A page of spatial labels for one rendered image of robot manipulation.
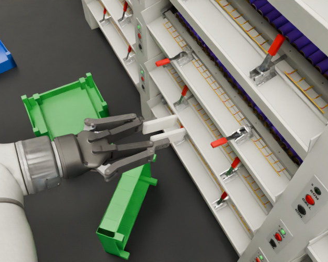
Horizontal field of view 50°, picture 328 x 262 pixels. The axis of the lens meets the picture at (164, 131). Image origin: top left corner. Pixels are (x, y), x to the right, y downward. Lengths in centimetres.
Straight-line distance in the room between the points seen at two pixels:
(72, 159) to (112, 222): 50
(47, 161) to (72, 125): 85
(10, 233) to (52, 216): 82
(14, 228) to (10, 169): 10
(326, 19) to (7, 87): 147
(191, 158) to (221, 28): 58
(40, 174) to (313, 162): 42
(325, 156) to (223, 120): 33
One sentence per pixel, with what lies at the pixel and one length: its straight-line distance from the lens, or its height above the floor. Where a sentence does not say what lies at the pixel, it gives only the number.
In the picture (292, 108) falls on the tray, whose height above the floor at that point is 74.
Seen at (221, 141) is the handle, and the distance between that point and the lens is 76.
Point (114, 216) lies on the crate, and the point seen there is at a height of 20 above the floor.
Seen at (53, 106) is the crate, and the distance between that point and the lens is 147.
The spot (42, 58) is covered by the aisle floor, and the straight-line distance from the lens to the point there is 182.
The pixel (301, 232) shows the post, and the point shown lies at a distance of 73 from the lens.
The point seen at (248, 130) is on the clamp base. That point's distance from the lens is 78.
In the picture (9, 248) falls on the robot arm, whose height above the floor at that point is 74.
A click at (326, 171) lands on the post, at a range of 58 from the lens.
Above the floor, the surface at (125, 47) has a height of 16.
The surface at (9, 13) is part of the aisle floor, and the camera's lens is 214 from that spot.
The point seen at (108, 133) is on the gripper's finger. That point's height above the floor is 67.
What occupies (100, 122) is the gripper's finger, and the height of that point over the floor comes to 67.
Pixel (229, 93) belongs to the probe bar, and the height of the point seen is 58.
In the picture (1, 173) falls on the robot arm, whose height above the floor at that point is 73.
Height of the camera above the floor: 120
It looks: 56 degrees down
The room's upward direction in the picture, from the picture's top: straight up
